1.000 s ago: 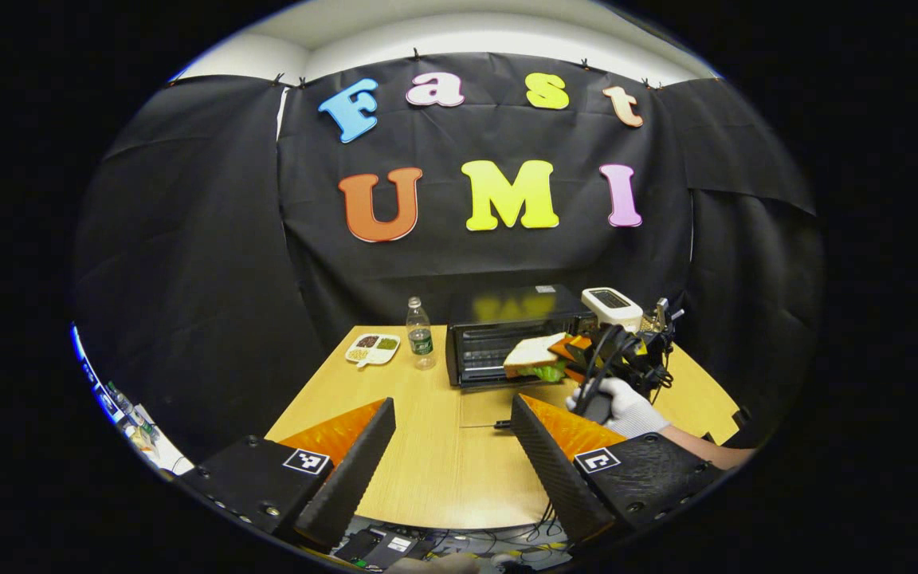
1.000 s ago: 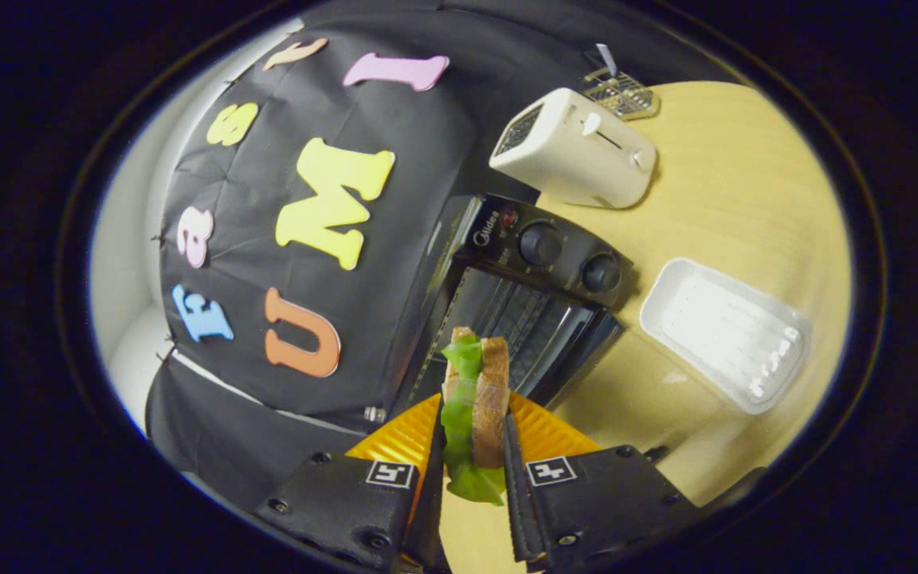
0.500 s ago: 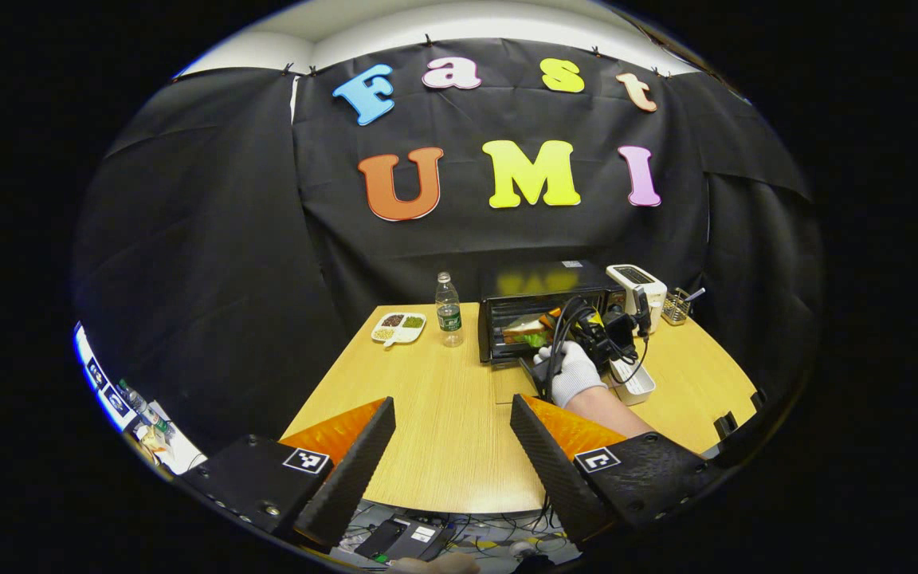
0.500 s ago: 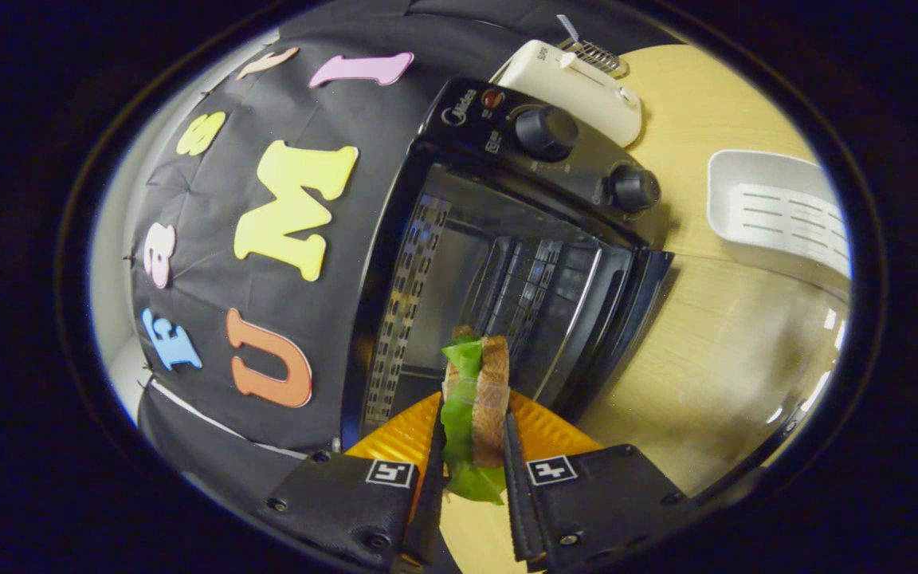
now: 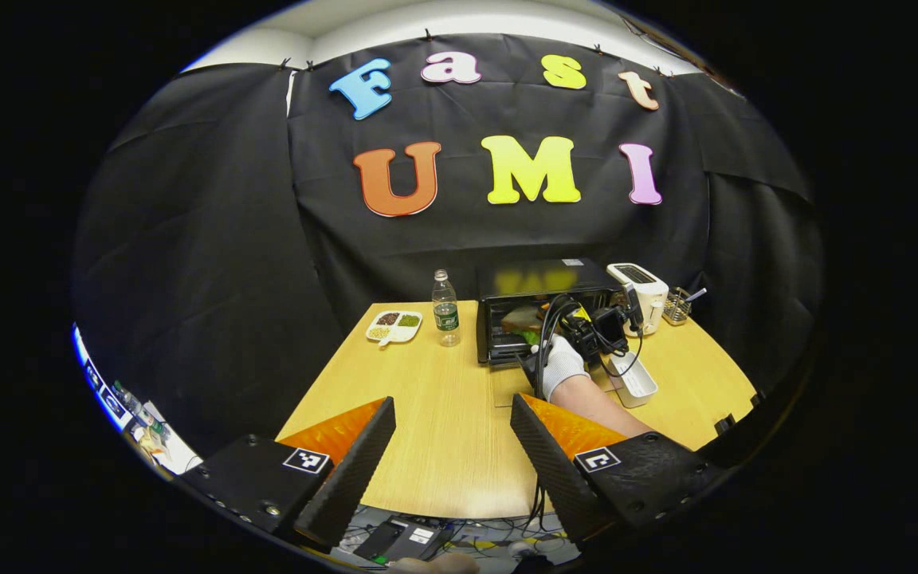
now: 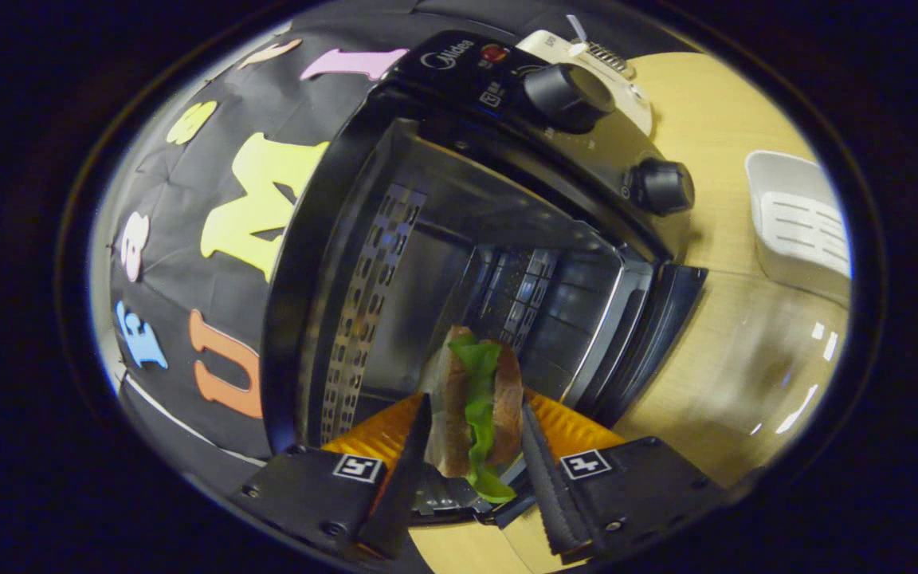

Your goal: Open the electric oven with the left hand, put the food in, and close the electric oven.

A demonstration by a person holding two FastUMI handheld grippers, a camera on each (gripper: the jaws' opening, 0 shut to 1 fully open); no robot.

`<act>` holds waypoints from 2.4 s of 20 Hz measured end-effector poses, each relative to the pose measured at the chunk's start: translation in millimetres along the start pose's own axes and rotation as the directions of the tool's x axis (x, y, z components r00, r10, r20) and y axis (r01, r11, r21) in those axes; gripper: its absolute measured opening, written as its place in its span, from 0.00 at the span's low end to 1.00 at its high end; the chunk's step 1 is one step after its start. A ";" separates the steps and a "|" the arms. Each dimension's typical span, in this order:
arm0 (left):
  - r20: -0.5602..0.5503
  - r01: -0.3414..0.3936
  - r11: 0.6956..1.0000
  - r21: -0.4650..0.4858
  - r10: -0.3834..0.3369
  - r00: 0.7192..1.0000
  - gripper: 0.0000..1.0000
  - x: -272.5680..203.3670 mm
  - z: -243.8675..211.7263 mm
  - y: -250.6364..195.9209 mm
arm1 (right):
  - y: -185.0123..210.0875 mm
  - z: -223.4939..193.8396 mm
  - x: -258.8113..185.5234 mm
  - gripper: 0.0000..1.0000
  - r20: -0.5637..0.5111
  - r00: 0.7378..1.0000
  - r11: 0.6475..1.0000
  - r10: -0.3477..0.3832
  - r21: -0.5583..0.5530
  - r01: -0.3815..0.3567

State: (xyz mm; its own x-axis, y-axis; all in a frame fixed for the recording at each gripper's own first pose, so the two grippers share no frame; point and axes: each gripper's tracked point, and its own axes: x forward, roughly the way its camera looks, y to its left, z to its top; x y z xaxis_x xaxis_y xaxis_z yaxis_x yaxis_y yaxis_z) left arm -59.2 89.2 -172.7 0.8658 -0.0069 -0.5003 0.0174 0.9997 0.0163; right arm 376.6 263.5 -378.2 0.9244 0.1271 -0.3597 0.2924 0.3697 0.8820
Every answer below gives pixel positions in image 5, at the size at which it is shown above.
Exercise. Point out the clear plastic water bottle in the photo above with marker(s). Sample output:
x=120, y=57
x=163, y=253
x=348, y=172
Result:
x=446, y=315

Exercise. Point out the white rectangular tray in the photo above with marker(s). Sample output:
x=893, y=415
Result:
x=636, y=383

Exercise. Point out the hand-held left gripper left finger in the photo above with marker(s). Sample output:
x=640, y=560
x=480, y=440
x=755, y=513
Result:
x=351, y=478

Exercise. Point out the white sectioned plate with grains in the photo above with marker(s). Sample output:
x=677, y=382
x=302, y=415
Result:
x=395, y=327

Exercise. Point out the black electric oven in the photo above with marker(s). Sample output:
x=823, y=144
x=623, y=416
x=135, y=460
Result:
x=539, y=275

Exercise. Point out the sandwich with lettuce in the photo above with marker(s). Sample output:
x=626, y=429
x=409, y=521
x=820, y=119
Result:
x=519, y=319

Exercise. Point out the white toaster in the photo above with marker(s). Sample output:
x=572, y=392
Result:
x=646, y=291

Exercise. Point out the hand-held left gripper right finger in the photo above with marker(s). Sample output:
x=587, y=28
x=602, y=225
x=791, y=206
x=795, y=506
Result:
x=551, y=474

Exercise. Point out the black backdrop cloth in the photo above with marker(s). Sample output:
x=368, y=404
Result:
x=228, y=239

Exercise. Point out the black table edge clamp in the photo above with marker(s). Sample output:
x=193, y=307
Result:
x=723, y=424
x=756, y=399

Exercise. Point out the black box with white label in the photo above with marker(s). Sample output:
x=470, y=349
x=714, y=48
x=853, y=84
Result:
x=399, y=538

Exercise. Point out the metal straw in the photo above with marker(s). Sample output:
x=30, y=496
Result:
x=696, y=295

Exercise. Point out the clutter of bottles and papers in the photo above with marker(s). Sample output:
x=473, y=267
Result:
x=148, y=430

